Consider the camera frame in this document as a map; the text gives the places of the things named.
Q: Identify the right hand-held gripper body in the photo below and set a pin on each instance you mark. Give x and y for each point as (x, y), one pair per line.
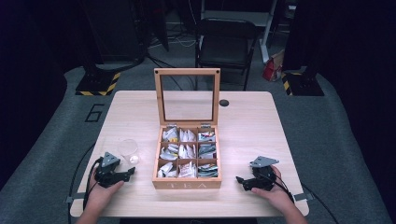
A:
(264, 177)

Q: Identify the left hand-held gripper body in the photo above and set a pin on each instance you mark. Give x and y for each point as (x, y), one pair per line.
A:
(107, 174)

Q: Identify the person's left hand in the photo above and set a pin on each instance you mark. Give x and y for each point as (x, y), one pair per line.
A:
(99, 196)

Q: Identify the person's right hand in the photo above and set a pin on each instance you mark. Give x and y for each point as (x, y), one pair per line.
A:
(280, 196)

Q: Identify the clear glass cup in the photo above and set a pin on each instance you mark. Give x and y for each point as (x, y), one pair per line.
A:
(129, 152)

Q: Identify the assorted tea bags group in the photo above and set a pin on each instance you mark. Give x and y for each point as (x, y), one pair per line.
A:
(186, 152)

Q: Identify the wooden tea box with lid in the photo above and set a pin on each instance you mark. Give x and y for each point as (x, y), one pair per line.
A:
(186, 124)

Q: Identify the black round table grommet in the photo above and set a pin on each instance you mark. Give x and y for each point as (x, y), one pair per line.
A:
(224, 103)

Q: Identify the black stand base striped edge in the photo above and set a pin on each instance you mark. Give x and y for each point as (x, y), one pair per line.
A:
(98, 84)
(303, 84)

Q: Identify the red bag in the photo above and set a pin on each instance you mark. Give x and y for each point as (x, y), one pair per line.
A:
(273, 67)

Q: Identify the black folding chair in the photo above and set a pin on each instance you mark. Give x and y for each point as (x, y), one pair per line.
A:
(227, 43)

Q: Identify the grey metal table bracket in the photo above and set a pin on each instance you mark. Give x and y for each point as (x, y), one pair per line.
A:
(74, 198)
(303, 196)

